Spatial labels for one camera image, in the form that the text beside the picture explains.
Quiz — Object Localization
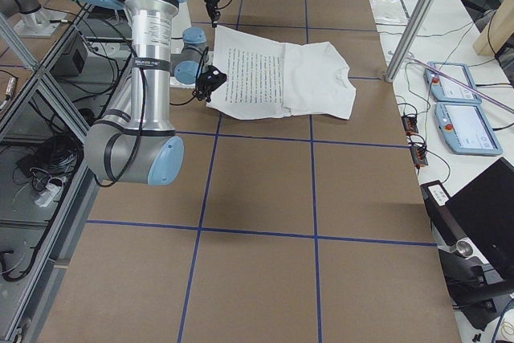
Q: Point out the lower blue teach pendant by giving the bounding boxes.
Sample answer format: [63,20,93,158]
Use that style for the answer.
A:
[434,102,503,156]

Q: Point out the blue teach pendant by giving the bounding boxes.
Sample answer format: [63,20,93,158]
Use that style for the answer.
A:
[434,102,503,156]
[425,61,482,104]

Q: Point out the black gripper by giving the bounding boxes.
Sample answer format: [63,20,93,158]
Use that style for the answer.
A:
[198,76,220,98]
[204,0,220,28]

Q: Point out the black box with label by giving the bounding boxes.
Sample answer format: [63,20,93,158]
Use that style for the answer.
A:
[420,180,474,259]

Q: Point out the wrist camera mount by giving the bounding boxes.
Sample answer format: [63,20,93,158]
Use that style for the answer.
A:
[204,65,227,89]

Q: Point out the purple rod tool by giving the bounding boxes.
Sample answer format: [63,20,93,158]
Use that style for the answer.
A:
[410,57,513,115]

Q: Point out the aluminium frame post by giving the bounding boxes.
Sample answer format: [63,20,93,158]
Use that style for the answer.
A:
[385,0,434,83]

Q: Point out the plastic document sleeve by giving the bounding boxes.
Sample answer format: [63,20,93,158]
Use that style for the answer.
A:
[369,0,410,26]

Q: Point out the black laptop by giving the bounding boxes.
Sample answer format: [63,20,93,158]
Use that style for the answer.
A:
[447,157,513,279]

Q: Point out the upper blue teach pendant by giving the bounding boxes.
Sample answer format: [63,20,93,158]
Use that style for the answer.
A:
[425,61,482,104]

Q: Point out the white long-sleeve printed shirt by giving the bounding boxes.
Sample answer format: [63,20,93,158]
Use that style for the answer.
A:
[207,27,356,120]

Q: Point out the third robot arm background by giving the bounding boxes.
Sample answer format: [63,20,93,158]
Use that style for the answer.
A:
[1,0,43,18]

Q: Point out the orange black connector block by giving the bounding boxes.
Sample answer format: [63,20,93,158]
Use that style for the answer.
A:
[402,115,418,136]

